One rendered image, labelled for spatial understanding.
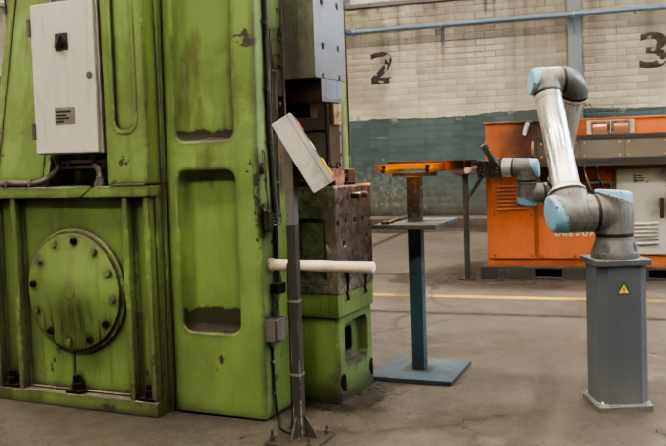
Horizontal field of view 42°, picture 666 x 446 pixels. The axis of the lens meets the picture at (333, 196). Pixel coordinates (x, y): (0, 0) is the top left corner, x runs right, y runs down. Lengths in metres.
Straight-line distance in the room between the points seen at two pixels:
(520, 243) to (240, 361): 3.88
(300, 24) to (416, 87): 7.75
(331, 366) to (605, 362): 1.10
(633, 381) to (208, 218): 1.81
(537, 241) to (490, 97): 4.36
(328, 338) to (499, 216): 3.58
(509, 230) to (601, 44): 4.50
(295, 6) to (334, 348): 1.42
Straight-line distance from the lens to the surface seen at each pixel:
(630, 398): 3.66
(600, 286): 3.55
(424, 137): 11.23
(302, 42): 3.58
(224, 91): 3.51
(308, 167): 2.95
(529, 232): 6.98
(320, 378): 3.69
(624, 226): 3.55
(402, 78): 11.33
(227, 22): 3.53
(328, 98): 3.63
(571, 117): 3.88
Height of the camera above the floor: 1.06
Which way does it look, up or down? 3 degrees down
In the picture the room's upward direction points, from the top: 2 degrees counter-clockwise
